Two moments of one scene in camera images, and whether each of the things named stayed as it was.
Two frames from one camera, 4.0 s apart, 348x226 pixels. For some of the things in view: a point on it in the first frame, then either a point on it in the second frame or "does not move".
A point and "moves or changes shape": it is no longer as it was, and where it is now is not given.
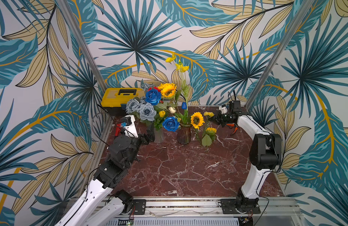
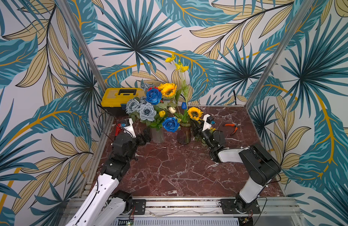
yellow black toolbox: [114, 100] does not move
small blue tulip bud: [184, 105] does not move
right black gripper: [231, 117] → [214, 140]
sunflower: [210, 135] does not move
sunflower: [197, 120] moves or changes shape
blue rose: [170, 123] does not move
